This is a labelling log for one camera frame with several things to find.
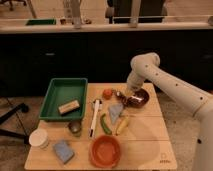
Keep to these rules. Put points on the silver metal fork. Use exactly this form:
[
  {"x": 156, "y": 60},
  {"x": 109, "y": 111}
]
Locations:
[{"x": 127, "y": 96}]

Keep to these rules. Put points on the small green bin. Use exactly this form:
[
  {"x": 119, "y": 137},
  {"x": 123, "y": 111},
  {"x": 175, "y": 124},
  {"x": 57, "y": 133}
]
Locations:
[{"x": 35, "y": 22}]

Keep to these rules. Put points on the yellow banana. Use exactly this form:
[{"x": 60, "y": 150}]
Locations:
[{"x": 123, "y": 124}]

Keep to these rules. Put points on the orange bowl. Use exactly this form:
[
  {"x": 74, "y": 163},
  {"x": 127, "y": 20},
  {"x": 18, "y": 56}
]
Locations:
[{"x": 105, "y": 152}]

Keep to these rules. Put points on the orange fruit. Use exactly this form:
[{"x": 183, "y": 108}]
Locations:
[{"x": 107, "y": 93}]

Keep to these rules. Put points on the black chair base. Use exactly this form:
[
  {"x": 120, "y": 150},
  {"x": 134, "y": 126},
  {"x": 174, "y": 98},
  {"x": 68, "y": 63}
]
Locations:
[{"x": 11, "y": 124}]

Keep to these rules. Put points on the dark grape bunch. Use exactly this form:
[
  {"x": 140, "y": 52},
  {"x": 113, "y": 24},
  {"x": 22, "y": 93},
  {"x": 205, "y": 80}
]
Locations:
[{"x": 122, "y": 98}]

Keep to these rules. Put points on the green pepper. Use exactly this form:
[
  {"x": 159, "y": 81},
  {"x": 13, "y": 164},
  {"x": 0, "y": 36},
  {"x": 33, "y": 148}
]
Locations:
[{"x": 104, "y": 126}]

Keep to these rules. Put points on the green plastic tray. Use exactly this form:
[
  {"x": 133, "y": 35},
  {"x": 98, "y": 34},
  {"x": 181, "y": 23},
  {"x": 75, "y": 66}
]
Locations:
[{"x": 61, "y": 91}]

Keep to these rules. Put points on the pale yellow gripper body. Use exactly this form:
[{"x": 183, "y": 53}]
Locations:
[{"x": 130, "y": 90}]

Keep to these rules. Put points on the green avocado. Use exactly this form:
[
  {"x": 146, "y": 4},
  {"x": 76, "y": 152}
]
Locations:
[{"x": 75, "y": 128}]

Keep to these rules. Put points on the wooden block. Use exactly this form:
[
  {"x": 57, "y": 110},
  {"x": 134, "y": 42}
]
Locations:
[{"x": 63, "y": 109}]

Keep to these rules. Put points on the white cup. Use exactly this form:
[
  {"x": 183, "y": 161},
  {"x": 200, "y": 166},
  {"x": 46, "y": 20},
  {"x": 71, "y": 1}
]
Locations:
[{"x": 39, "y": 138}]

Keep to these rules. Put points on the blue sponge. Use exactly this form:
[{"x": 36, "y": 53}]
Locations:
[{"x": 63, "y": 151}]

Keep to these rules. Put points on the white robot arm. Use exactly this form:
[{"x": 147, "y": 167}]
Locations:
[{"x": 192, "y": 98}]

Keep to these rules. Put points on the purple bowl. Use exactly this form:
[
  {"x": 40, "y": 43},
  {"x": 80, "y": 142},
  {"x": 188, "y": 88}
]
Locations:
[{"x": 138, "y": 104}]

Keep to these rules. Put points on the light blue cloth wedge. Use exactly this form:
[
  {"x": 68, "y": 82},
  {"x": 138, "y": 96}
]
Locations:
[{"x": 115, "y": 111}]

